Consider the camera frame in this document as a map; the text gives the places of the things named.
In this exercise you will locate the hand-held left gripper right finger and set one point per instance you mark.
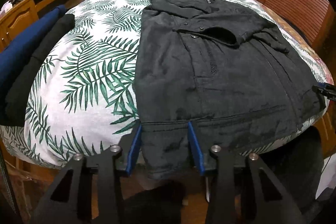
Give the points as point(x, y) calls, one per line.
point(195, 151)

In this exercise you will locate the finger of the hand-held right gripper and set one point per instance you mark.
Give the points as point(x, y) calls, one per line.
point(326, 91)

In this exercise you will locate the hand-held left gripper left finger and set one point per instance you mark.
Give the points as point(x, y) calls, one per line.
point(134, 151)

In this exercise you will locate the black jacket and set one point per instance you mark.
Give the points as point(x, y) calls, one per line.
point(215, 77)

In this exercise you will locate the bed with leaf-print cover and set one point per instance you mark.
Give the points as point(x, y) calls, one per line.
point(89, 82)

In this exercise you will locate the folded black garment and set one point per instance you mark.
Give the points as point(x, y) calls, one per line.
point(34, 71)

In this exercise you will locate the folded navy garment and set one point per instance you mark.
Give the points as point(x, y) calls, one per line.
point(23, 53)

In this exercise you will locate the wooden desk cabinet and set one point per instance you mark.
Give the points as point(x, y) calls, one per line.
point(31, 6)

